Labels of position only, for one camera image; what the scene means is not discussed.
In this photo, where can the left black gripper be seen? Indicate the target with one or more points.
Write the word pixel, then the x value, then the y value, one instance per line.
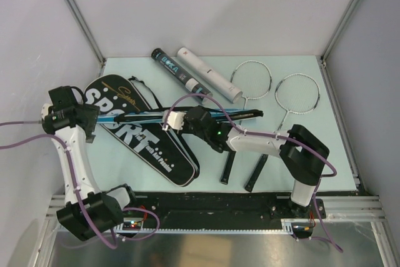
pixel 92 112

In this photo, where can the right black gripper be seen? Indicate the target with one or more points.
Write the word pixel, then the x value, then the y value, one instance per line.
pixel 185 124

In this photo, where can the white shuttlecock tube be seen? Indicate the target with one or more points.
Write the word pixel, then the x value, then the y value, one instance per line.
pixel 210 75

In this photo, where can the blue racket bag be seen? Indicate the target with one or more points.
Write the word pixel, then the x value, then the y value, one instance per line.
pixel 153 117

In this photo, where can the black shuttlecock tube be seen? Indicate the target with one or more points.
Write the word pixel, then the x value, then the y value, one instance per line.
pixel 190 83

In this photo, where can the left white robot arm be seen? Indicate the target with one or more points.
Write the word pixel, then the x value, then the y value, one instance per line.
pixel 88 211

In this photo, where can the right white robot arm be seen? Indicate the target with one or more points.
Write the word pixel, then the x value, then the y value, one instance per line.
pixel 304 155

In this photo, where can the black racket bag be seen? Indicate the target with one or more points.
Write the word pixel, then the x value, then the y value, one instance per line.
pixel 166 153

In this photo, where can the white racket left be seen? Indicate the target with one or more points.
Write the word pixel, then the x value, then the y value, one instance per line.
pixel 254 78

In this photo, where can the white black racket right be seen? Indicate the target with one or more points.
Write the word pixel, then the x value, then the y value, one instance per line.
pixel 296 94

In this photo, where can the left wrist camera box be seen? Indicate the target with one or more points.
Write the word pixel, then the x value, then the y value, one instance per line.
pixel 40 113

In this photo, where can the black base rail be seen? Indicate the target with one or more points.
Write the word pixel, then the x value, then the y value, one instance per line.
pixel 224 209

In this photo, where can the left aluminium frame post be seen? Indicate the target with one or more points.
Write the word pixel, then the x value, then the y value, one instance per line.
pixel 85 29

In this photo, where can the aluminium frame post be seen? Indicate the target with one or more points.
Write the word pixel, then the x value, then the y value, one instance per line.
pixel 85 29
pixel 339 29

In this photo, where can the grey cable duct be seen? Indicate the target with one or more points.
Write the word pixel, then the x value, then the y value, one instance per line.
pixel 132 227

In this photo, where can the right aluminium frame post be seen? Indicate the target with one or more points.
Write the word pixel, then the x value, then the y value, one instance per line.
pixel 339 29

